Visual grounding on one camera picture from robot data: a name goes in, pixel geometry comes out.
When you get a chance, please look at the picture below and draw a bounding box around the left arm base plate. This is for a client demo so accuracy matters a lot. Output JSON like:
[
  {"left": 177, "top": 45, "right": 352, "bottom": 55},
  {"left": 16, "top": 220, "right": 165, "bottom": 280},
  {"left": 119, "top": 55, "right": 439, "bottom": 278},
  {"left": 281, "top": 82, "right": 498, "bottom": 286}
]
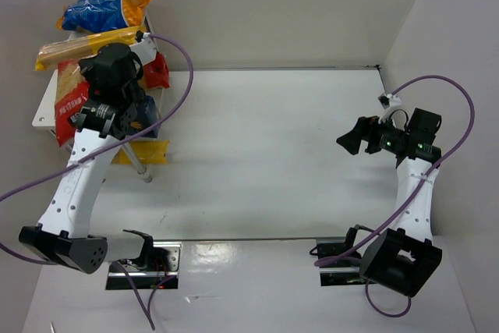
[{"left": 104, "top": 234, "right": 182, "bottom": 291}]

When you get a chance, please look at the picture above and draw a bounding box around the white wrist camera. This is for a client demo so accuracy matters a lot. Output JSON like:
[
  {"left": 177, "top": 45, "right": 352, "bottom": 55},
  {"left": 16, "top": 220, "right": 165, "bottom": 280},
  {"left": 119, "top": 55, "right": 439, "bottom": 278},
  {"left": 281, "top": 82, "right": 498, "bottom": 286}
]
[
  {"left": 130, "top": 30, "right": 157, "bottom": 66},
  {"left": 378, "top": 94, "right": 402, "bottom": 124}
]

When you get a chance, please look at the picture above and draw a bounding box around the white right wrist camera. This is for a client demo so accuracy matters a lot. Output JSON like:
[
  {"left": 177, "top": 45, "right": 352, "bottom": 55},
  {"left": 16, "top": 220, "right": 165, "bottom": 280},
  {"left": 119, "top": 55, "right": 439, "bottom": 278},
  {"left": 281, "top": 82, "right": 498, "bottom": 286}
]
[{"left": 378, "top": 94, "right": 402, "bottom": 124}]

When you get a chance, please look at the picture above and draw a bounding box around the dark blue pasta box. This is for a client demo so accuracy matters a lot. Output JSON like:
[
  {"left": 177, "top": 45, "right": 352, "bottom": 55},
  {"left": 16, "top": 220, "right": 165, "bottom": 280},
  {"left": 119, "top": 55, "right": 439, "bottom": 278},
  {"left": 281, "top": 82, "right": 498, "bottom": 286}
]
[{"left": 128, "top": 95, "right": 160, "bottom": 136}]

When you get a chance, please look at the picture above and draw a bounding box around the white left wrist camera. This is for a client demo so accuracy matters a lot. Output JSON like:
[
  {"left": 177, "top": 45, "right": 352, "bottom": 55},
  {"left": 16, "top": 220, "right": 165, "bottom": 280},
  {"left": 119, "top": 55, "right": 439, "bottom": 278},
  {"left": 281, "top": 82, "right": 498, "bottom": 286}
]
[{"left": 130, "top": 30, "right": 157, "bottom": 66}]

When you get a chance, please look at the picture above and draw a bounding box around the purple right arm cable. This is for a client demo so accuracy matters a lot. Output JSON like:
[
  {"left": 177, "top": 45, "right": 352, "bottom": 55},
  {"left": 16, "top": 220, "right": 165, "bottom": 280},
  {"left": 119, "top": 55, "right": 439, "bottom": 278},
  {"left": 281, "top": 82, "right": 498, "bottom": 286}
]
[{"left": 313, "top": 74, "right": 476, "bottom": 317}]

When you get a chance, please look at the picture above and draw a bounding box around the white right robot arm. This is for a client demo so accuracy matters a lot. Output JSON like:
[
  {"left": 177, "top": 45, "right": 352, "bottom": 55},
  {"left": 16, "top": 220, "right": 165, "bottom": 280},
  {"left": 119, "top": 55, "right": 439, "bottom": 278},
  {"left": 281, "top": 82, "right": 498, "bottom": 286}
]
[{"left": 337, "top": 108, "right": 442, "bottom": 297}]

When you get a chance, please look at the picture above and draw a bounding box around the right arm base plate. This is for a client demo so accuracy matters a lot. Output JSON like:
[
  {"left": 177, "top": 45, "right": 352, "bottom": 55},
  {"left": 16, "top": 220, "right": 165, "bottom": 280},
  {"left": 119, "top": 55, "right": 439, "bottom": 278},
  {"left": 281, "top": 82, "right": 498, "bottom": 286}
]
[{"left": 309, "top": 225, "right": 373, "bottom": 287}]

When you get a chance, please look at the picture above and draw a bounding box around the yellow pasta bag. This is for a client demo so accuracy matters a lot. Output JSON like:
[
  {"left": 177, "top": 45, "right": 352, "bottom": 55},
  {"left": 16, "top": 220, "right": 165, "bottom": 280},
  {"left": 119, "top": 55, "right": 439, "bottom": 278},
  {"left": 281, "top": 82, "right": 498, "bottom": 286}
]
[{"left": 111, "top": 140, "right": 170, "bottom": 165}]

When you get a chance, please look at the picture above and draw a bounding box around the white metal shelf unit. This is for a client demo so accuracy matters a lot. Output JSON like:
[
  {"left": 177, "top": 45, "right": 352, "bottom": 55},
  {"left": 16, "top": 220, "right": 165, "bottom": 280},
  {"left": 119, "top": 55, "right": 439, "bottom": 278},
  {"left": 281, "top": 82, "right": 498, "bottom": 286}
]
[{"left": 32, "top": 12, "right": 164, "bottom": 171}]

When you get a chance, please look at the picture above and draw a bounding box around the blue orange pasta bag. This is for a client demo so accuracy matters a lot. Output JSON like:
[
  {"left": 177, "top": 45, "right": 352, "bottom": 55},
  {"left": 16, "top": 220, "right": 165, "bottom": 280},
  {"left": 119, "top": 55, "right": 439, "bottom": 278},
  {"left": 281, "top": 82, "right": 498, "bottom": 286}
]
[{"left": 56, "top": 0, "right": 152, "bottom": 34}]

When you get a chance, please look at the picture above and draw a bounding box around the red fusilli pasta bag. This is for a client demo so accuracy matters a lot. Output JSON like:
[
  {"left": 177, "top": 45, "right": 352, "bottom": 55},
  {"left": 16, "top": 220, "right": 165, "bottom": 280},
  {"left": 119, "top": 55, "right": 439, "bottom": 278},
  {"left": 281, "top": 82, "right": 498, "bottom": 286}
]
[{"left": 54, "top": 59, "right": 89, "bottom": 147}]

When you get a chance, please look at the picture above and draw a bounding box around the yellow spaghetti packet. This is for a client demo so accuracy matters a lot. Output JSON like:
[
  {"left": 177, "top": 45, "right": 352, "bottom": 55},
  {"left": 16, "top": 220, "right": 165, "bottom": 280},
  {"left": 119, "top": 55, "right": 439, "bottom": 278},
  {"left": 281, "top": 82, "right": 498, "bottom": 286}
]
[{"left": 34, "top": 26, "right": 147, "bottom": 71}]

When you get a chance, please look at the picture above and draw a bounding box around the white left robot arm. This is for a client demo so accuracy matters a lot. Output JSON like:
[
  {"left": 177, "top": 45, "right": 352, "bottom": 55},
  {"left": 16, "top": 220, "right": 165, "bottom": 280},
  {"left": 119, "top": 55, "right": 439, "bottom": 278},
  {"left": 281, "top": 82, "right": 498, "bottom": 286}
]
[{"left": 19, "top": 43, "right": 159, "bottom": 274}]

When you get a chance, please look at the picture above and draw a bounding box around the red pasta bag on shelf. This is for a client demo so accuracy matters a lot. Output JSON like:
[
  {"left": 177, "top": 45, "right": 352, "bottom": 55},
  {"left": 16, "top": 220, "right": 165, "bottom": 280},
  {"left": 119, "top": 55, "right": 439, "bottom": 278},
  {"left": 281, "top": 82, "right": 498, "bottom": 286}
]
[{"left": 139, "top": 52, "right": 170, "bottom": 91}]

